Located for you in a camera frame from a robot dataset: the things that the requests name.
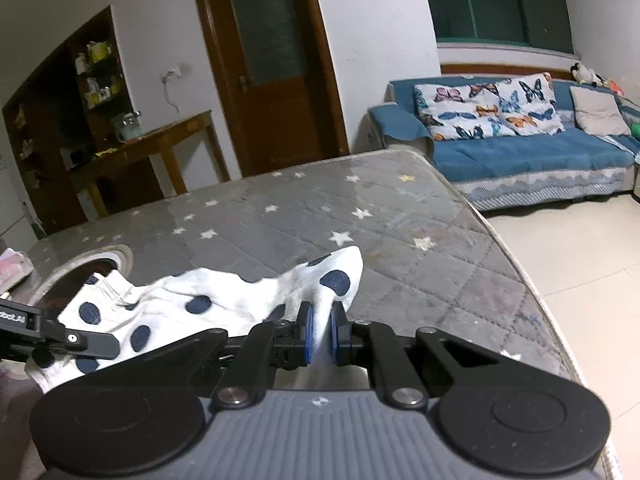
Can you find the green-framed window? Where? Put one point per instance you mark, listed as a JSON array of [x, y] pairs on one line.
[[495, 5]]

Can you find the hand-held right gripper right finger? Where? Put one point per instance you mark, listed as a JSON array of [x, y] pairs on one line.
[[340, 335]]

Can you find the colourful small toy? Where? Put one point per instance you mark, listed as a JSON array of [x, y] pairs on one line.
[[616, 87]]

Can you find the blue sofa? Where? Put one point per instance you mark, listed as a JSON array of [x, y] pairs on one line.
[[525, 160]]

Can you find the dark wooden shelf cabinet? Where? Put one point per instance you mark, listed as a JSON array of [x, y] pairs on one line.
[[50, 135]]

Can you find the pink tissue pack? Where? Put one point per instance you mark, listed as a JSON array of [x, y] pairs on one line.
[[12, 272]]

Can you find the black and white plush toy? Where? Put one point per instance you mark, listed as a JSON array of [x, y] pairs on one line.
[[586, 74]]

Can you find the butterfly-print pillow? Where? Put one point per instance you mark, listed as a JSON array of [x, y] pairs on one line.
[[485, 107]]

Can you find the white refrigerator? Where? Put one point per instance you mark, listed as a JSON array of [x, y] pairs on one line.
[[10, 200]]

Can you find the grey star-print table cover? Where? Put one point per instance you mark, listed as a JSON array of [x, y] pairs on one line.
[[300, 230]]

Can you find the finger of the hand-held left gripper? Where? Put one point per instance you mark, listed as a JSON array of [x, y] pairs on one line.
[[85, 344]]

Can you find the wooden side table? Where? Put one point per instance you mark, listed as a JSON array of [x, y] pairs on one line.
[[165, 132]]

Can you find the brown wooden door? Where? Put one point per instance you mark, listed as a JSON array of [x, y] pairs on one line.
[[270, 85]]

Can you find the beige pillow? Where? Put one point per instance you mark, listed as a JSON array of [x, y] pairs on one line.
[[597, 110]]

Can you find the glass jar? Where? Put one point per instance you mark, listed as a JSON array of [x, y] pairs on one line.
[[126, 127]]

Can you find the white wall socket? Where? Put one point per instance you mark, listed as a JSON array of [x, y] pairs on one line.
[[171, 73]]

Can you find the white polka-dot pants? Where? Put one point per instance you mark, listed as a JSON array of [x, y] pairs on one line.
[[225, 295]]

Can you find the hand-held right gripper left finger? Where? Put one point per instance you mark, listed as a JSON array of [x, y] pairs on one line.
[[304, 332]]

